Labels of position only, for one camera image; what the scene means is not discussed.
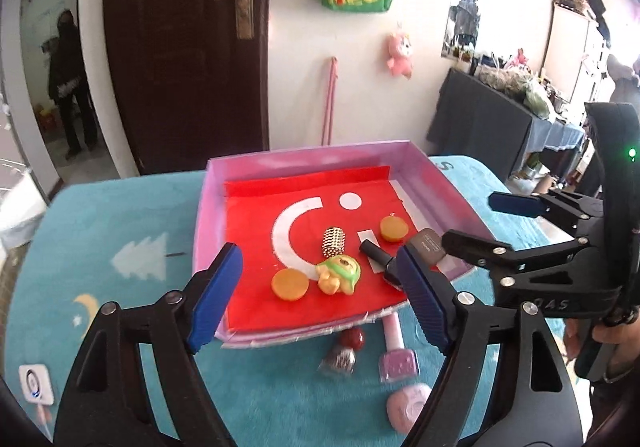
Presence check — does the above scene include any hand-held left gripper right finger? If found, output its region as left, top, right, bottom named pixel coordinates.
left=395, top=243, right=583, bottom=447

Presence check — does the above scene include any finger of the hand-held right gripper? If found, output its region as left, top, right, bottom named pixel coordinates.
left=441, top=228, right=601, bottom=293
left=488, top=190, right=606, bottom=240

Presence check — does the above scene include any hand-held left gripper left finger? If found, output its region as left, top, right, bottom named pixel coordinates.
left=52, top=242, right=245, bottom=447

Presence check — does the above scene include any brown earbud case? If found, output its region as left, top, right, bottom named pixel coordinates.
left=406, top=227, right=448, bottom=273

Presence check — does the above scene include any black nail polish bottle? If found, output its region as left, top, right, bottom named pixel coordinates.
left=358, top=238, right=406, bottom=288

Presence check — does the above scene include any orange round case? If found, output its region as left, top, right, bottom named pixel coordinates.
left=379, top=214, right=408, bottom=243
left=271, top=268, right=309, bottom=301

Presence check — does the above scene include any green yellow turtle toy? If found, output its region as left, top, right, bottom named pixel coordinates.
left=315, top=254, right=362, bottom=297

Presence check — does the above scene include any pink cardboard box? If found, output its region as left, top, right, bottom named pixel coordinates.
left=192, top=140, right=493, bottom=350

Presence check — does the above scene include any person's right hand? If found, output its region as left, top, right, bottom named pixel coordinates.
left=562, top=312, right=640, bottom=385

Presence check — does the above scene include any purple nail polish bottle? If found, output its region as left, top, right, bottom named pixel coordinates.
left=377, top=312, right=420, bottom=383

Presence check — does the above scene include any red cloth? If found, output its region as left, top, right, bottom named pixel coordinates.
left=222, top=166, right=426, bottom=332

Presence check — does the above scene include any dark cloth covered table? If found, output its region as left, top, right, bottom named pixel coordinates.
left=426, top=67, right=586, bottom=178

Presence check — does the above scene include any glitter bottle with red cap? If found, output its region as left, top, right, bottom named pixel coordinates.
left=317, top=327, right=367, bottom=378

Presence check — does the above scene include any green vegetable bag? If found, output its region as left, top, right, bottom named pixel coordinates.
left=520, top=82, right=553, bottom=120

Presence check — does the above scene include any pink white earbud case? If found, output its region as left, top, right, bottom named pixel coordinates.
left=385, top=383, right=433, bottom=435

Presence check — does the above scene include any teal moon printed blanket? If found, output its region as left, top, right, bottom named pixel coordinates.
left=0, top=154, right=576, bottom=447

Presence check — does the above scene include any white wardrobe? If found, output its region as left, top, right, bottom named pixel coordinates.
left=540, top=2, right=613, bottom=103

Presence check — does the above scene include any pink plush toy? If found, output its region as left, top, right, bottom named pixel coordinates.
left=385, top=24, right=415, bottom=78

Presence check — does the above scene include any pink stick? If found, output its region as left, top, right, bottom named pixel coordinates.
left=321, top=56, right=338, bottom=147

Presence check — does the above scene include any dark wooden door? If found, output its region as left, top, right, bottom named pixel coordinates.
left=102, top=0, right=275, bottom=175

